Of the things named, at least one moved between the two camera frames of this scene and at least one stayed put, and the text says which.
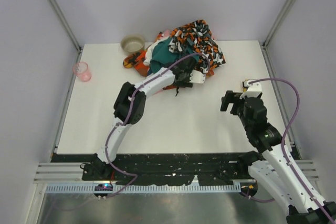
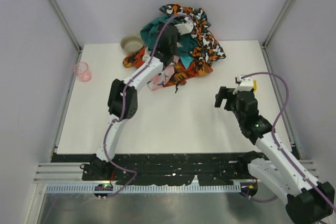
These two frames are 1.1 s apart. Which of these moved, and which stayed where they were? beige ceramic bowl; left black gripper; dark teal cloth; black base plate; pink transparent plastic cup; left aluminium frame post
Moved: dark teal cloth; left black gripper
Stayed: left aluminium frame post; pink transparent plastic cup; beige ceramic bowl; black base plate
